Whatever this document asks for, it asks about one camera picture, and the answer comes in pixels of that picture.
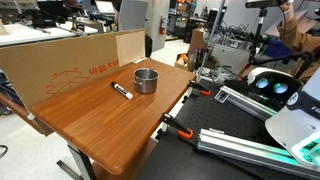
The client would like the white background table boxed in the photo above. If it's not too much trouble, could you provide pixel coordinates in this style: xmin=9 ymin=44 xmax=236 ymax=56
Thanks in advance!
xmin=0 ymin=21 xmax=100 ymax=48

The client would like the black marker with white label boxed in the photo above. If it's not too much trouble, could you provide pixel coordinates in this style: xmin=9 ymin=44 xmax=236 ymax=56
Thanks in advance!
xmin=110 ymin=81 xmax=134 ymax=100

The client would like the wooden table top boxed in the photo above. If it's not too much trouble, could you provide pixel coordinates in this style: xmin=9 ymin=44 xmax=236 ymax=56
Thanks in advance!
xmin=30 ymin=58 xmax=197 ymax=177

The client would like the black equipment on white table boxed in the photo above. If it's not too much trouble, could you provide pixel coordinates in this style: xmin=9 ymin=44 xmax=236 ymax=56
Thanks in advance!
xmin=17 ymin=8 xmax=68 ymax=30

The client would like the silver metal pot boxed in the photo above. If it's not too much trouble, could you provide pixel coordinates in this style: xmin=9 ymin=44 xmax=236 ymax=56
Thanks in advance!
xmin=133 ymin=67 xmax=160 ymax=95

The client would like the slanted aluminium pole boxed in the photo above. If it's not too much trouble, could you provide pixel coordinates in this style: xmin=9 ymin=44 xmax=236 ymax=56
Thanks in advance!
xmin=195 ymin=0 xmax=228 ymax=83

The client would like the large brown cardboard panel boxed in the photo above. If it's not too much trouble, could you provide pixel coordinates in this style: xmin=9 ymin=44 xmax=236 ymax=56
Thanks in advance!
xmin=0 ymin=28 xmax=147 ymax=137

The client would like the brown cardboard box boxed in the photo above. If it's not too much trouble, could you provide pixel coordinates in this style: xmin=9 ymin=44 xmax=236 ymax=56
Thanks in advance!
xmin=189 ymin=27 xmax=208 ymax=52

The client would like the person in brown jacket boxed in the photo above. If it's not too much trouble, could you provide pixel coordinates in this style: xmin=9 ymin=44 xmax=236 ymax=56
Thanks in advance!
xmin=277 ymin=0 xmax=320 ymax=84

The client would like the long aluminium profile rail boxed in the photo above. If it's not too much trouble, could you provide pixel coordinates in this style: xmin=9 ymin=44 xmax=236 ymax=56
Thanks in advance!
xmin=196 ymin=128 xmax=320 ymax=180

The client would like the blue plastic bin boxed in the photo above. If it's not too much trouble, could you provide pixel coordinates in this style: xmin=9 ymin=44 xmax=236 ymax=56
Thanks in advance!
xmin=264 ymin=39 xmax=294 ymax=59

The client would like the grey metal table leg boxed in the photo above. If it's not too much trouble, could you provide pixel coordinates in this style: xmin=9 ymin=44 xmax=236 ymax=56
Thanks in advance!
xmin=55 ymin=142 xmax=98 ymax=180

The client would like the black clamp with orange handle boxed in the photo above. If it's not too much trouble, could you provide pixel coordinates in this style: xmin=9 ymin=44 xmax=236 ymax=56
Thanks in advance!
xmin=186 ymin=80 xmax=212 ymax=97
xmin=159 ymin=112 xmax=195 ymax=140

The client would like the grey partition panel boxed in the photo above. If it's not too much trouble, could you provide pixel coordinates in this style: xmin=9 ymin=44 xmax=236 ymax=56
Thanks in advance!
xmin=118 ymin=0 xmax=149 ymax=33

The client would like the short aluminium profile rail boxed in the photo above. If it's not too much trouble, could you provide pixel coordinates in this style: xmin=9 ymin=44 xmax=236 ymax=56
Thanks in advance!
xmin=214 ymin=85 xmax=278 ymax=122

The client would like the black camera on stand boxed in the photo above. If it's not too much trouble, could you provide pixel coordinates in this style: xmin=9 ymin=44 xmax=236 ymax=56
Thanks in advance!
xmin=245 ymin=0 xmax=289 ymax=9

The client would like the grey plastic container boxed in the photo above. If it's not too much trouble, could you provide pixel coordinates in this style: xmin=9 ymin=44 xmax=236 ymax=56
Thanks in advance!
xmin=210 ymin=43 xmax=252 ymax=75

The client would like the tan cardboard sheet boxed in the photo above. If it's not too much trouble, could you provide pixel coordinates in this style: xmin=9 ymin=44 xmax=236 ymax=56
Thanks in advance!
xmin=264 ymin=9 xmax=309 ymax=38

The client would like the white VR headset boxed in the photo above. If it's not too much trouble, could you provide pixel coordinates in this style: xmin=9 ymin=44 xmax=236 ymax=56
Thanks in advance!
xmin=246 ymin=66 xmax=304 ymax=108

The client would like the black floor cable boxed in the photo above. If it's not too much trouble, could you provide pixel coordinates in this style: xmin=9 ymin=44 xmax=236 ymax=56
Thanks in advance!
xmin=0 ymin=144 xmax=9 ymax=160

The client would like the black camera tripod stand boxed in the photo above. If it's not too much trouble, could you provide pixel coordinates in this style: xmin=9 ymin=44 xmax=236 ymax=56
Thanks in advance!
xmin=248 ymin=7 xmax=315 ymax=80

